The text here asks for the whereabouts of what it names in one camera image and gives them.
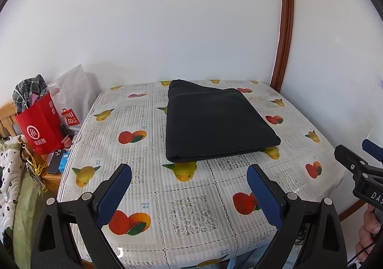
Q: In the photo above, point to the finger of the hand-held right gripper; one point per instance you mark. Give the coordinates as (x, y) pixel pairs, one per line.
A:
(351, 159)
(372, 150)

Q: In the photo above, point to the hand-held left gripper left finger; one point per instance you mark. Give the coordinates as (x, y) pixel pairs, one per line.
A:
(115, 194)

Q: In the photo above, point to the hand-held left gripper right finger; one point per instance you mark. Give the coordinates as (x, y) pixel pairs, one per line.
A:
(264, 194)

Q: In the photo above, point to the black sweatshirt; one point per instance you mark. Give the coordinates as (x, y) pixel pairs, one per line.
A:
(215, 125)

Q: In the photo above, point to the person's right hand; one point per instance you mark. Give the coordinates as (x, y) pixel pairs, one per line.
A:
(369, 227)

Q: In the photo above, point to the wooden baseboard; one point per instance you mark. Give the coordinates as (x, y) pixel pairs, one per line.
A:
(351, 210)

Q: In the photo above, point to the blue packet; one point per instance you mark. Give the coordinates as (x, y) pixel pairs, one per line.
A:
(64, 161)

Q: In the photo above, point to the person's blue jeans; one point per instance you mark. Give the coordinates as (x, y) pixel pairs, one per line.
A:
(257, 257)

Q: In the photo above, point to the wooden nightstand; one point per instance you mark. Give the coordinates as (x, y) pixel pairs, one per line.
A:
(52, 183)

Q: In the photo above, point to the smartphone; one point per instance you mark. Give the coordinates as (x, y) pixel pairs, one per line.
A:
(55, 162)

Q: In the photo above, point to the fruit print tablecloth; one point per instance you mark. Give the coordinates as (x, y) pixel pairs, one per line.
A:
(185, 206)

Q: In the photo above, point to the green blanket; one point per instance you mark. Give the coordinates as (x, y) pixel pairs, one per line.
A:
(27, 212)

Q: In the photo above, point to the red paper bag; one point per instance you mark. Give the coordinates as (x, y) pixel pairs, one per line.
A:
(39, 125)

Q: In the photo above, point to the white spotted quilt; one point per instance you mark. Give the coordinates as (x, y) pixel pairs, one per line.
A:
(10, 173)

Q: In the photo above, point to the white plastic bag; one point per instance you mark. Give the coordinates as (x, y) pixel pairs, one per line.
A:
(77, 92)

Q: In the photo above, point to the wooden chair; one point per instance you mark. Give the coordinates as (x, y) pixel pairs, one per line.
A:
(7, 122)

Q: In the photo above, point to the plaid cloth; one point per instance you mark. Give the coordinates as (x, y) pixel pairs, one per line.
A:
(27, 89)

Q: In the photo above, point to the wooden door frame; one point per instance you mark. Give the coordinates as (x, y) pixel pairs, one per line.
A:
(282, 17)

